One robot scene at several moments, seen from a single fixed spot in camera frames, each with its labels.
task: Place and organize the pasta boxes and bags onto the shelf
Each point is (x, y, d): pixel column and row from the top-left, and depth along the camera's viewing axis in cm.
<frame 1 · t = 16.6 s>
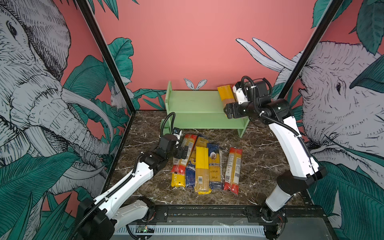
left hand: (180, 142, 79), fingers open
right hand: (230, 104, 68), fingers open
green two-tier shelf: (198, 110, 90), point 25 cm above the table
small green side cup: (167, 121, 92), point 19 cm above the table
yellow orange spaghetti bag: (224, 92, 90), point 32 cm above the table
red spaghetti bag left: (179, 165, 87), point 6 cm above the table
yellow Tatime spaghetti bag: (178, 180, 84), point 3 cm above the table
blue Barilla spaghetti box: (190, 175, 85), point 4 cm above the table
long yellow spaghetti bag: (202, 180, 81), point 7 cm above the table
small yellow pasta bag: (201, 142, 100), point 4 cm above the table
blue Ankara spaghetti bag: (216, 176, 83), point 6 cm above the table
red spaghetti bag right: (233, 170, 88), point 3 cm above the table

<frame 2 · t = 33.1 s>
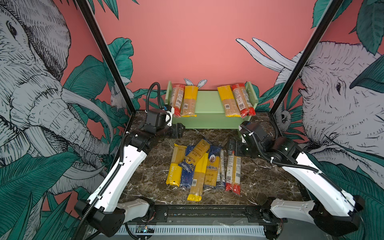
left hand: (179, 125, 70), fingers open
right hand: (230, 146, 66), fingers open
red spaghetti bag left: (177, 98, 86), point 32 cm above the table
yellow Tatime spaghetti bag: (174, 174, 87), point 3 cm above the table
long yellow spaghetti bag: (199, 179, 83), point 4 cm above the table
small yellow pasta bag: (198, 152, 94), point 5 cm above the table
yellow spaghetti bag on shelf: (189, 103, 83), point 32 cm above the table
red spaghetti bag middle: (245, 106, 83), point 31 cm above the table
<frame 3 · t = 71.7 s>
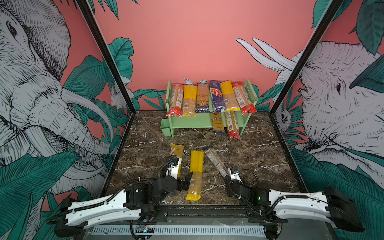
left hand: (185, 170, 69), fingers open
right hand: (224, 180, 81), fingers open
blue Barilla spaghetti box: (217, 97, 86), point 33 cm above the table
blue Ankara spaghetti bag: (217, 123, 95), point 16 cm above the table
red spaghetti bag right: (232, 118, 97), point 17 cm above the table
blue clear spaghetti bag: (212, 154, 95), point 4 cm above the table
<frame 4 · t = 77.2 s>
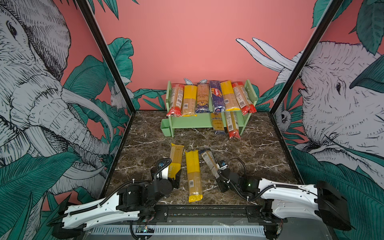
left hand: (174, 168, 71), fingers open
right hand: (215, 179, 80), fingers open
blue clear spaghetti bag: (211, 160, 90), point 6 cm above the table
